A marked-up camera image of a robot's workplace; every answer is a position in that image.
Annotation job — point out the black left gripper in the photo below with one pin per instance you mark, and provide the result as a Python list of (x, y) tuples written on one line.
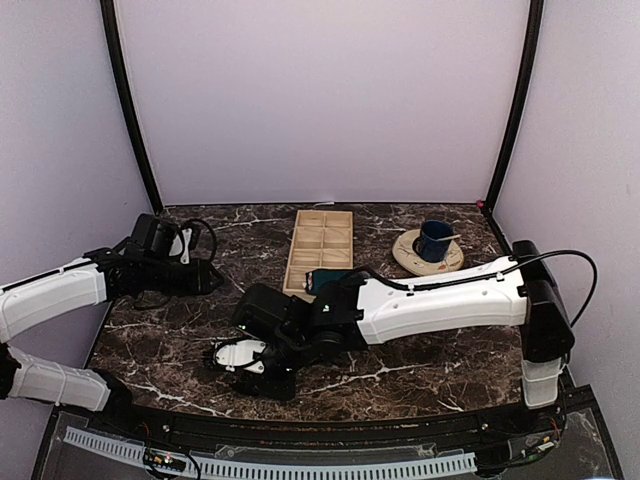
[(199, 284)]

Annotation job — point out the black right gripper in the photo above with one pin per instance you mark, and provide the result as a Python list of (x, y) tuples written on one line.
[(279, 390)]

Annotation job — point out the dark green sock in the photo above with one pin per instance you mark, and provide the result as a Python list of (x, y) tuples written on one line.
[(316, 279)]

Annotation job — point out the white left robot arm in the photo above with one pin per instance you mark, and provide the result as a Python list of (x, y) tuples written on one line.
[(28, 304)]

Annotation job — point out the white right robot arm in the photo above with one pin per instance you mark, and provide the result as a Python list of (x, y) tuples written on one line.
[(354, 309)]

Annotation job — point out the wooden compartment tray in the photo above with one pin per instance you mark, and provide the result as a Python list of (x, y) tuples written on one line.
[(321, 239)]

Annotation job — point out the beige ceramic plate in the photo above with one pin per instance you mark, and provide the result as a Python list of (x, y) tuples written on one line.
[(405, 256)]

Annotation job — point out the blue enamel mug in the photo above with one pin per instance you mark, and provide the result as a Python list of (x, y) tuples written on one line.
[(432, 243)]

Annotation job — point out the white spoon in mug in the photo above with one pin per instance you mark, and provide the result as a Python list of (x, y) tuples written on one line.
[(448, 238)]

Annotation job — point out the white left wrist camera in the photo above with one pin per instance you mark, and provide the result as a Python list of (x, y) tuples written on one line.
[(180, 248)]

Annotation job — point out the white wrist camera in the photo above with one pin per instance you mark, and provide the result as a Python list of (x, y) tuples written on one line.
[(180, 248), (236, 356)]

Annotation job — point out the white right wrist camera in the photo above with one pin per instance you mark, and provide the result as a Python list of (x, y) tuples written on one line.
[(236, 356)]

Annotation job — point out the white slotted cable duct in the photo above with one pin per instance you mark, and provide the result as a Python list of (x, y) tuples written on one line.
[(242, 463)]

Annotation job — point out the black front table rail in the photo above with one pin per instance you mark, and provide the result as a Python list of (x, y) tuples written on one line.
[(481, 428)]

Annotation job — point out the black left frame post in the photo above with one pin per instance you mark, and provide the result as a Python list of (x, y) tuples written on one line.
[(126, 100)]

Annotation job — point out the black frame post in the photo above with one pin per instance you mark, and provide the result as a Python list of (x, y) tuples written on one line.
[(530, 43), (126, 100)]

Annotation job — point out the black right frame post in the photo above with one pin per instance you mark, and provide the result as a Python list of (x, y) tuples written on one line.
[(530, 43)]

